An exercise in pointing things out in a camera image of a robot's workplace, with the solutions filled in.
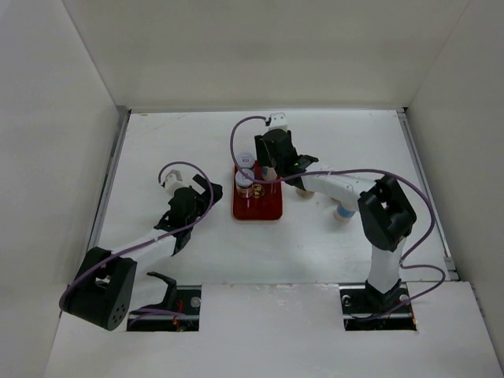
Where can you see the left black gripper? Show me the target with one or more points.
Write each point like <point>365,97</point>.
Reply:
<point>204,200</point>

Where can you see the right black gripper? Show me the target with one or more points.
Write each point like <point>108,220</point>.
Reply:
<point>262,153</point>

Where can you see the tall grey-cap blue-label bottle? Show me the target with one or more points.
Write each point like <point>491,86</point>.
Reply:
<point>269,174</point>

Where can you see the grey-lid spice jar front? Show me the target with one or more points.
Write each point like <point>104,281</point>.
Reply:
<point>245,160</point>

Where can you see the grey-lid spice jar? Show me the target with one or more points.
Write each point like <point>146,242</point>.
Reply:
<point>243,185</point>
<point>245,160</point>

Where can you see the pink-lid spice bottle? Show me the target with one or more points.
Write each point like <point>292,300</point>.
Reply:
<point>304,194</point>

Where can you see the grey-cap blue-label bottle front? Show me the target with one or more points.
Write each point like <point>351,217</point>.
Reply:
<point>344,212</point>

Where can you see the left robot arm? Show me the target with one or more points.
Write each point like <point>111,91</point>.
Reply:
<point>103,290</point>

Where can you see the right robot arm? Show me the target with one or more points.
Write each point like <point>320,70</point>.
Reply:
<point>386,214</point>

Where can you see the red lacquer tray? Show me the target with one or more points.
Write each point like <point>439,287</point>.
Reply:
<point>264,205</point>

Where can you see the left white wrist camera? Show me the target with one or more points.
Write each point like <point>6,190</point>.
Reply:
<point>173,181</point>

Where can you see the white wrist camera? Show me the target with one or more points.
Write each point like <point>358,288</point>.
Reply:
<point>277,121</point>
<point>173,181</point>

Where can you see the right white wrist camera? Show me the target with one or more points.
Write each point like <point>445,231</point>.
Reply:
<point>277,121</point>

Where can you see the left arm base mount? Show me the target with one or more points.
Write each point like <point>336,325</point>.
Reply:
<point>160,304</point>

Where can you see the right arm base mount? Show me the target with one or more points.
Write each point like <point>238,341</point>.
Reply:
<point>364,311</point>

